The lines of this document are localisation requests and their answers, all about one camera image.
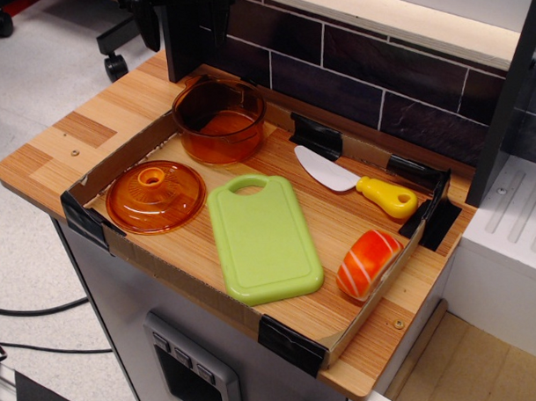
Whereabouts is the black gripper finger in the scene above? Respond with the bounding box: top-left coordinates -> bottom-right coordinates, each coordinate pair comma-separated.
132,1 -> 160,52
209,0 -> 232,47

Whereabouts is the white toy knife yellow handle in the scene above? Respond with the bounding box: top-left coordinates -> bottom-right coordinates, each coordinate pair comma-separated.
294,146 -> 419,220

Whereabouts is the cardboard fence with black tape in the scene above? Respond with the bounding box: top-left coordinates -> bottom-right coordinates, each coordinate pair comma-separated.
56,64 -> 470,388

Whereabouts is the green plastic cutting board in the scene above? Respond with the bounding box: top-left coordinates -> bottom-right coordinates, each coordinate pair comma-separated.
207,174 -> 324,307

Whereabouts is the black office chair base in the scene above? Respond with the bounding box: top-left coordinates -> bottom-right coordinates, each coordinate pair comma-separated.
96,17 -> 139,83

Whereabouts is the orange transparent pot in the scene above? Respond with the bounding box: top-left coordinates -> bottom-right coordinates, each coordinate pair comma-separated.
172,75 -> 267,165

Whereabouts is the black chair wheel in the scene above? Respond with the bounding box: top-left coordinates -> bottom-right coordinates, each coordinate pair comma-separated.
0,9 -> 14,39

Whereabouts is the orange transparent pot lid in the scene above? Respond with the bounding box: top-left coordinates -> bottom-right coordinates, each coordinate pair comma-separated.
106,160 -> 206,235

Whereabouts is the salmon nigiri sushi toy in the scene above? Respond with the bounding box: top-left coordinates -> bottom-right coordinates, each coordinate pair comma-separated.
336,230 -> 404,302

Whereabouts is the grey toy oven front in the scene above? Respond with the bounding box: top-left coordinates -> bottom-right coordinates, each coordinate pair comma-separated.
143,312 -> 242,401

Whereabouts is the white toy sink counter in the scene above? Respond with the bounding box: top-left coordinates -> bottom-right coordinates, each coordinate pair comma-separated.
444,157 -> 536,356

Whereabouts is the black upright post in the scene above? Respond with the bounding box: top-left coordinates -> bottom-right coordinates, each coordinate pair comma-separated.
466,0 -> 536,207

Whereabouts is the black cable on floor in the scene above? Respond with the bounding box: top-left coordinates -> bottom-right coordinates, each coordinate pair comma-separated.
0,295 -> 114,365

